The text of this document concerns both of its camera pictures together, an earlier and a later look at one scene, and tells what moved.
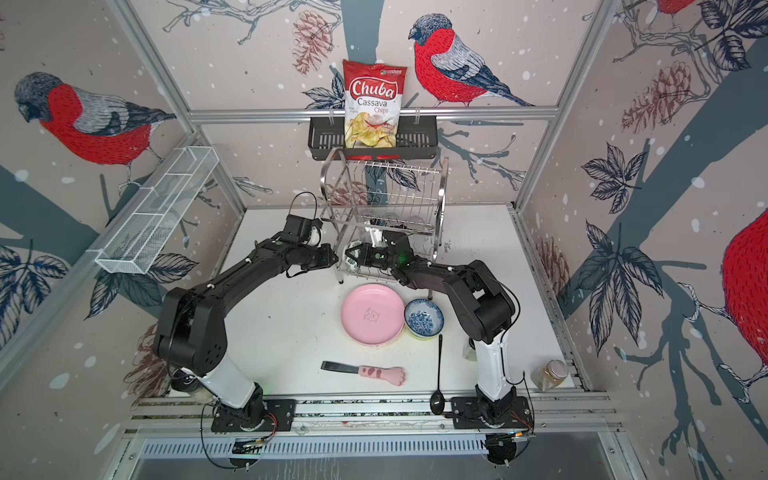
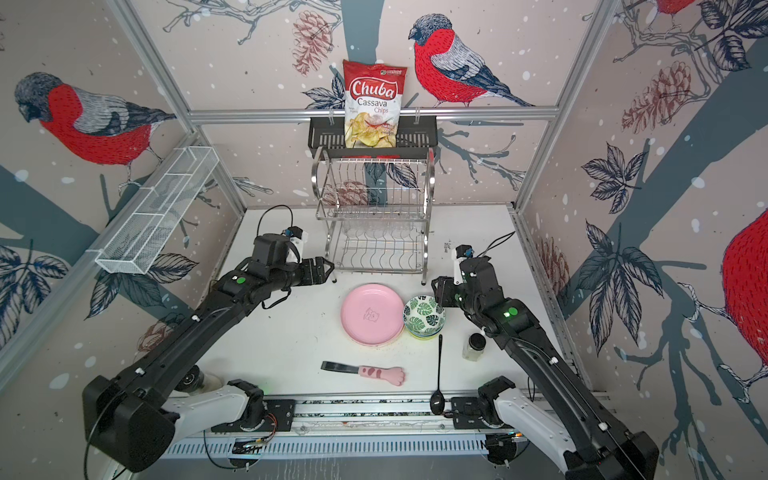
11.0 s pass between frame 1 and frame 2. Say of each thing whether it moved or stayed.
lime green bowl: stayed
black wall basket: stayed
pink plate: stayed
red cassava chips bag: stayed
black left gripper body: moved
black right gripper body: moved
